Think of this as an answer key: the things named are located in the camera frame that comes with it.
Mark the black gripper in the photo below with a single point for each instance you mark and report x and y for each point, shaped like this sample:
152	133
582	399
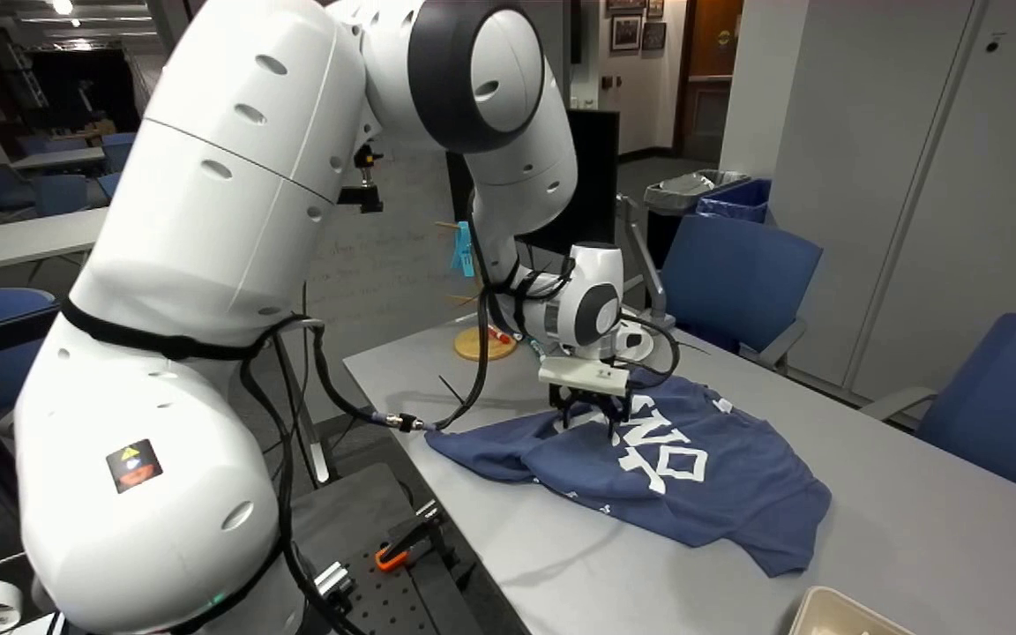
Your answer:
588	402

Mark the white cabinet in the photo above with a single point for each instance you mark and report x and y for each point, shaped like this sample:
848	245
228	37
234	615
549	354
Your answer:
943	179

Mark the brown wooden door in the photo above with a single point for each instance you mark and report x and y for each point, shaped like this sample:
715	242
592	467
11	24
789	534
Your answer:
715	41

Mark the yellow object on table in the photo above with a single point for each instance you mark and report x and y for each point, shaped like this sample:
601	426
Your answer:
487	345

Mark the blue office chair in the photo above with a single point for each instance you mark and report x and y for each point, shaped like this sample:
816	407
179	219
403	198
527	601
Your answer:
1005	407
740	285

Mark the white background table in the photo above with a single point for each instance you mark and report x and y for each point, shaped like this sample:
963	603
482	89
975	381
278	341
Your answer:
17	242

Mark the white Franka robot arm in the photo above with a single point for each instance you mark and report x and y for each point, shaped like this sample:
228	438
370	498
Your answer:
213	235

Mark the beige plastic tray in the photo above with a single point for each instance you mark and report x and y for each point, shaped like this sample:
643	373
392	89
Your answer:
844	615

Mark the blue printed t-shirt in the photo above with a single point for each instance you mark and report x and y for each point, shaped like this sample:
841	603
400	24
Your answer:
741	495

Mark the black monitor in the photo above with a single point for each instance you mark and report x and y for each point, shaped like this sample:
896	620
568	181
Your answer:
601	162

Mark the blue recycling bin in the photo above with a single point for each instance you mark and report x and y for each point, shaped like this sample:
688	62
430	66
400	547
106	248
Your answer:
741	198

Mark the framed wall picture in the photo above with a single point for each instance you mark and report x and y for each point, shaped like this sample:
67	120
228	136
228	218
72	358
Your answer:
627	34

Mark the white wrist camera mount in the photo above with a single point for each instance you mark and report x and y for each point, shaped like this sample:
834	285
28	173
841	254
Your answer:
582	374

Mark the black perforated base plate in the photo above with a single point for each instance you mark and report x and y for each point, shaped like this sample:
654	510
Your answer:
403	603

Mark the grey trash bin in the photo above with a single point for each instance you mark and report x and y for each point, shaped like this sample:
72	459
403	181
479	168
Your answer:
680	198

